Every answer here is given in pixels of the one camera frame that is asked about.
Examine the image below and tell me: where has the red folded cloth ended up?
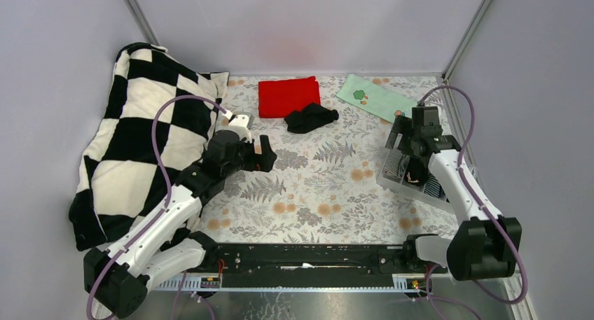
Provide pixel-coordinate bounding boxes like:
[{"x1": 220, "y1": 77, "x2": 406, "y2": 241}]
[{"x1": 258, "y1": 76, "x2": 321, "y2": 118}]

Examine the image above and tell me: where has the grey striped underwear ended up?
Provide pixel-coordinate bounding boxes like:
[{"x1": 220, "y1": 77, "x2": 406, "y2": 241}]
[{"x1": 382, "y1": 149, "x2": 410, "y2": 179}]

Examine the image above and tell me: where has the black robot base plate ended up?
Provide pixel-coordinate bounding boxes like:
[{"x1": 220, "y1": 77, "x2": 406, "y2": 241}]
[{"x1": 188, "y1": 243, "x2": 432, "y2": 274}]

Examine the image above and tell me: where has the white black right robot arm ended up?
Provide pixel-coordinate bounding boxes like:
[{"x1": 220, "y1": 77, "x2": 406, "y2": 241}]
[{"x1": 378, "y1": 106, "x2": 522, "y2": 281}]

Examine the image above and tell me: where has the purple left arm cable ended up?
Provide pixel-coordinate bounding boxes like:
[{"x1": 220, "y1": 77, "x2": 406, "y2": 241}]
[{"x1": 85, "y1": 95, "x2": 233, "y2": 320}]

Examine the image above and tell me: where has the black crumpled garment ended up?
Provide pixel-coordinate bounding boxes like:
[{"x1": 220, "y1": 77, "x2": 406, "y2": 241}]
[{"x1": 284, "y1": 103, "x2": 339, "y2": 134}]

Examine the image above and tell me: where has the black underwear beige waistband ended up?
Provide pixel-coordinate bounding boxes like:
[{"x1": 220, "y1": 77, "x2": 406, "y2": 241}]
[{"x1": 404, "y1": 158, "x2": 429, "y2": 186}]

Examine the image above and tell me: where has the black white checkered blanket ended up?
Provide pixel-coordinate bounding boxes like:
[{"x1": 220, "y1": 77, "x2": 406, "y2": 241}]
[{"x1": 68, "y1": 42, "x2": 229, "y2": 251}]

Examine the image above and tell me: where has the aluminium frame rail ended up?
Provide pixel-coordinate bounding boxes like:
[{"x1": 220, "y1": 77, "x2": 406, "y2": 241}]
[{"x1": 90, "y1": 243, "x2": 539, "y2": 320}]

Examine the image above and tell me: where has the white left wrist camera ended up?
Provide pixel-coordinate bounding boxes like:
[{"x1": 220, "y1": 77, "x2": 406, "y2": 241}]
[{"x1": 226, "y1": 113, "x2": 254, "y2": 142}]

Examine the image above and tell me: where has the floral table cloth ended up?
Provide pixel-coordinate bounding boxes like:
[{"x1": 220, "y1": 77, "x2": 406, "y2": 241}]
[{"x1": 200, "y1": 76, "x2": 457, "y2": 244}]

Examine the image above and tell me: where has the clear plastic organizer box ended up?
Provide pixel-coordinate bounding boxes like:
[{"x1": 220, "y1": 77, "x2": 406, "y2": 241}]
[{"x1": 376, "y1": 149, "x2": 454, "y2": 214}]

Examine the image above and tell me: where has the navy striped rolled underwear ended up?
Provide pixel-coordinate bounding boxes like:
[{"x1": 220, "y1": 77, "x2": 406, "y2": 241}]
[{"x1": 423, "y1": 173, "x2": 446, "y2": 200}]

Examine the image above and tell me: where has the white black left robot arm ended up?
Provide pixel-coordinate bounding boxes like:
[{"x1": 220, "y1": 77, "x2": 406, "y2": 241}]
[{"x1": 83, "y1": 130, "x2": 277, "y2": 319}]

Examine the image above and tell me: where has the mint green printed cloth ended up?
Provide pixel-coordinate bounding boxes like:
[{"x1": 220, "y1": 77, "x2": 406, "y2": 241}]
[{"x1": 330, "y1": 74, "x2": 436, "y2": 125}]

